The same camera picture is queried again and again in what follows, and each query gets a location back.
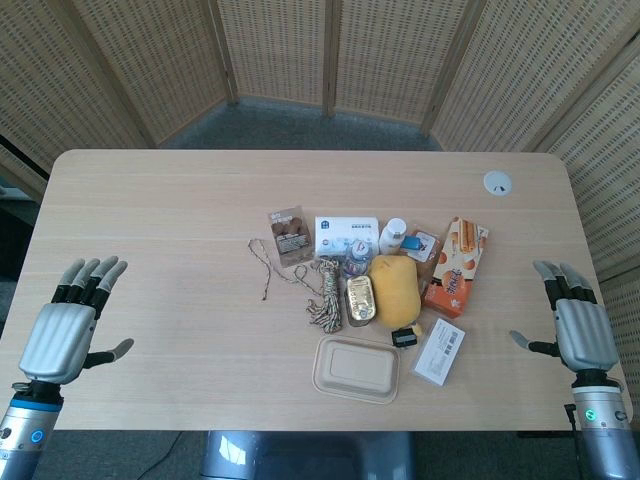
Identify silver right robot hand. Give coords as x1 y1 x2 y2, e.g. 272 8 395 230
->
508 258 619 374

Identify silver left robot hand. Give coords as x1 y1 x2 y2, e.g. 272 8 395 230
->
18 255 135 386

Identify transparent plastic box brown contents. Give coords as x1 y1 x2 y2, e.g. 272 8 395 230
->
265 203 312 269

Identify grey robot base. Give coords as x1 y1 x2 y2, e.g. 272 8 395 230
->
199 430 416 480

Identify orange biscuit box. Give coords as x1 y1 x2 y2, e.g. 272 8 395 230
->
422 215 491 320

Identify flat white labelled box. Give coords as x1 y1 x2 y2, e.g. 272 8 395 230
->
410 317 468 388

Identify white cardboard box blue print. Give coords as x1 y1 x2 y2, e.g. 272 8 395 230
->
313 215 380 259

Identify small black yellow gadget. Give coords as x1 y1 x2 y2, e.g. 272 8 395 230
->
391 323 426 348

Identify yellow squash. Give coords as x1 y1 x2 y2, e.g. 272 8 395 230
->
368 254 422 329

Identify white pill bottle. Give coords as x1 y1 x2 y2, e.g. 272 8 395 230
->
378 217 408 256

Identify thin multicolour twine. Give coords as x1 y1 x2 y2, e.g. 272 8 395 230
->
247 238 321 302

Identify gold tin can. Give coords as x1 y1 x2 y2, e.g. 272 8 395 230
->
345 275 380 328

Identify beige pulp tray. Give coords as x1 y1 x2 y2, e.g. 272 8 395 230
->
311 334 403 406

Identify small clear water bottle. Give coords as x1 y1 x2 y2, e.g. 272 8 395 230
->
342 239 375 279

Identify bamboo folding screen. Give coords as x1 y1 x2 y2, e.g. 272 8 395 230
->
0 0 640 432

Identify black floor cable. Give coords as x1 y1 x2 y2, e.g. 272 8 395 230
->
148 430 184 474

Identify white table cable grommet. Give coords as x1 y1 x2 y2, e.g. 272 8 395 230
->
482 170 515 198

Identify coiled multicolour rope bundle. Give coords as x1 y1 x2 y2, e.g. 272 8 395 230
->
305 257 346 335

